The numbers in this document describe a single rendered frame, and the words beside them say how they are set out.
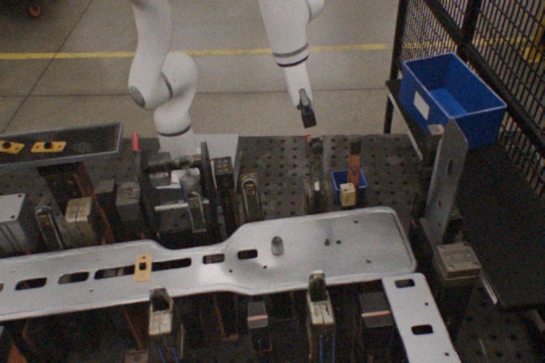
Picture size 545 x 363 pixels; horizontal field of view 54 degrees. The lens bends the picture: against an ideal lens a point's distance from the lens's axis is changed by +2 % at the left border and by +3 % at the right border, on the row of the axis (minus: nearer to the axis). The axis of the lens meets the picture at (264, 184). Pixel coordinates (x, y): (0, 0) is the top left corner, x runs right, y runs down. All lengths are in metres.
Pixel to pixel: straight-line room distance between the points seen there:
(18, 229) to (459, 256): 1.07
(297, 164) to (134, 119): 1.83
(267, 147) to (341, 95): 1.59
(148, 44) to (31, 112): 2.50
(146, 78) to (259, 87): 2.18
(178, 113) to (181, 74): 0.13
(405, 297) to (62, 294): 0.81
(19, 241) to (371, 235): 0.91
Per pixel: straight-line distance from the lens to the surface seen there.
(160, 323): 1.20
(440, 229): 1.33
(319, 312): 1.17
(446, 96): 1.80
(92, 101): 3.90
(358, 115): 3.42
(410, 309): 1.25
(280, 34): 1.16
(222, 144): 1.97
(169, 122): 1.72
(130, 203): 1.41
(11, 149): 1.58
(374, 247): 1.34
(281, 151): 2.06
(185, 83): 1.68
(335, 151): 2.06
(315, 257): 1.31
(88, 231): 1.44
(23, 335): 1.53
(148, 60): 1.58
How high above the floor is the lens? 2.03
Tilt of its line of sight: 44 degrees down
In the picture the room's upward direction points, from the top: 6 degrees counter-clockwise
